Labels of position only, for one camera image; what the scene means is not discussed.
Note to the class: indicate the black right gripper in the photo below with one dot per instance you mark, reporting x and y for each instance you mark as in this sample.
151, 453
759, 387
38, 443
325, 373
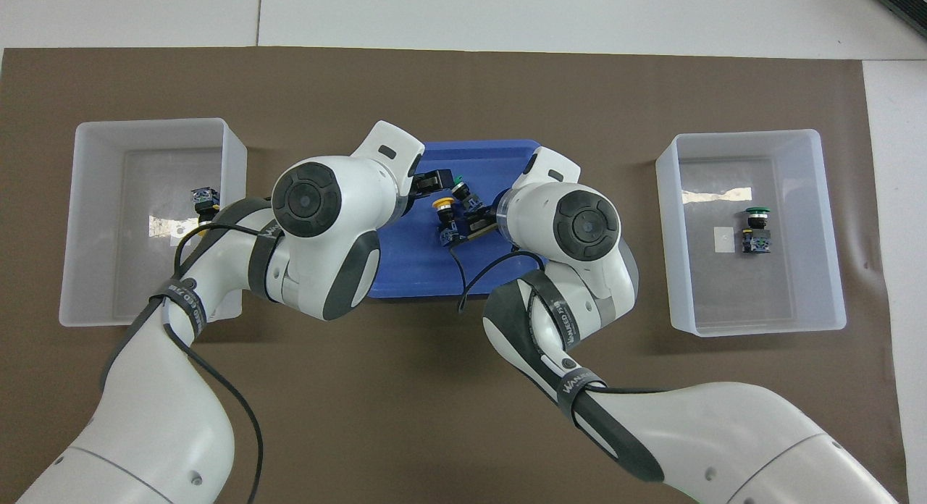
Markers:
485, 223

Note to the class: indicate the translucent white plastic box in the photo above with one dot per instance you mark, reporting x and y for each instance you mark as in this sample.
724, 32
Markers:
94, 200
724, 301

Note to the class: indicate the blue plastic tray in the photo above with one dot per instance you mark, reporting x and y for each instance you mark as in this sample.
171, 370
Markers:
420, 258

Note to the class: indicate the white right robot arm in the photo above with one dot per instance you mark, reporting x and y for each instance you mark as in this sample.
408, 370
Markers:
586, 225

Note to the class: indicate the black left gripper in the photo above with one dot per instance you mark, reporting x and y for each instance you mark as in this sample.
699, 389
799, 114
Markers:
414, 192

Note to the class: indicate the white paper label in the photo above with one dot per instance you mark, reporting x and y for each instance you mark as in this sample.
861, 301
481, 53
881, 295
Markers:
176, 239
724, 240

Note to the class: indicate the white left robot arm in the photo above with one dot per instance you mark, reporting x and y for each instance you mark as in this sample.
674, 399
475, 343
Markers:
319, 200

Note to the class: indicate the brown table mat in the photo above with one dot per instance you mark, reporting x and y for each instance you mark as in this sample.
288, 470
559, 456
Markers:
463, 91

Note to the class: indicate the yellow push button switch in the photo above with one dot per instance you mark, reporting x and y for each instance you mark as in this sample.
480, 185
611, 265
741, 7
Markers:
204, 198
443, 203

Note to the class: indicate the green push button switch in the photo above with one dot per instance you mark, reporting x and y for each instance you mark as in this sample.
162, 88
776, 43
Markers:
463, 192
757, 240

